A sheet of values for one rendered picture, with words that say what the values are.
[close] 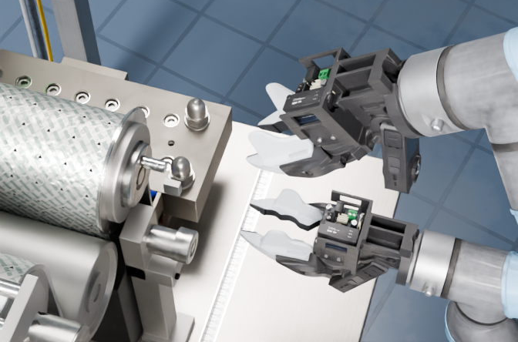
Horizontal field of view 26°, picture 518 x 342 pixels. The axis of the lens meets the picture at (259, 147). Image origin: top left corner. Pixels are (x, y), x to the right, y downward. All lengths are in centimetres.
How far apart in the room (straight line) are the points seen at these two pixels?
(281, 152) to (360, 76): 13
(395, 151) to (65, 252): 41
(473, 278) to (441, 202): 137
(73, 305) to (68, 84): 47
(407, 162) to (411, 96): 10
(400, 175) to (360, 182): 60
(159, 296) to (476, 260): 39
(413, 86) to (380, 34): 201
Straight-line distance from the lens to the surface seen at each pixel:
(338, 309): 158
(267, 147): 109
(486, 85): 93
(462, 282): 135
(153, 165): 125
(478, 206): 272
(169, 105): 159
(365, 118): 103
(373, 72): 98
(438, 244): 135
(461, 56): 95
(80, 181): 123
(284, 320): 157
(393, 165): 106
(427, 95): 96
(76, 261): 125
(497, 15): 306
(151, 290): 141
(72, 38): 255
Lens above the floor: 234
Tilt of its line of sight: 58 degrees down
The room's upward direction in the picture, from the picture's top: straight up
